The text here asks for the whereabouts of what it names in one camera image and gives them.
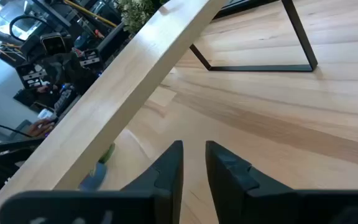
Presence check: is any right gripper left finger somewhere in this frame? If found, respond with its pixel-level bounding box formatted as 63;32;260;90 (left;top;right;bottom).
0;140;185;224

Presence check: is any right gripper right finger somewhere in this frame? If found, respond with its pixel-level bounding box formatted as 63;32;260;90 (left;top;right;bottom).
206;140;358;224

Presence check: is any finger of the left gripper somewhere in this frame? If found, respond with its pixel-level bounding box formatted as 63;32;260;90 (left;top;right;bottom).
16;62;48;90
79;48;102;68

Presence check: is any green blue peas can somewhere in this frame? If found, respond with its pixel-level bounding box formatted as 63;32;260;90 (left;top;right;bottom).
78;142;117;191

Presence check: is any black keyboard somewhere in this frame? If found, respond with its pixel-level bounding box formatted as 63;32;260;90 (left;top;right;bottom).
53;88;78;116

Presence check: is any artificial plant in slatted pot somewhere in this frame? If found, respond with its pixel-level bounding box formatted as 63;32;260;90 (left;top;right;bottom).
116;0;167;34

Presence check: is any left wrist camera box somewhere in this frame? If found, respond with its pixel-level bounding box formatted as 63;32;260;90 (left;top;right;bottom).
40;32;67;57

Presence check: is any thin yellow hanging cable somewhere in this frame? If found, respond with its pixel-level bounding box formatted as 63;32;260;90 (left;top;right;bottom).
63;0;118;28

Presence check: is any wooden shelf with black frame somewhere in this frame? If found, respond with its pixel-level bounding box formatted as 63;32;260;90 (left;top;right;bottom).
0;0;319;224

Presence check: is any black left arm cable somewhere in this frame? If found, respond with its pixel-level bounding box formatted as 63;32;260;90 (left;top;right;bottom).
9;14;54;43

